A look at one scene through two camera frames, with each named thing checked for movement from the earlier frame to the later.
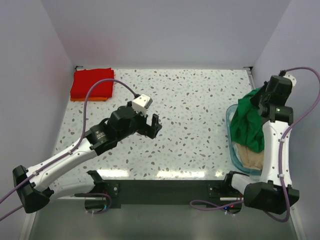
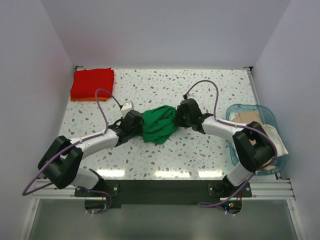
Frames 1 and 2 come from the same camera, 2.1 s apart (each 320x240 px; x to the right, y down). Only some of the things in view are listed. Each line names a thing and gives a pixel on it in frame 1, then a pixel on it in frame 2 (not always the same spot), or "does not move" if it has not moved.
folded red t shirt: x=83 y=79 does not move
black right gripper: x=254 y=99 to x=179 y=113
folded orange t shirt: x=90 y=99 does not move
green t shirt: x=246 y=126 to x=159 y=124
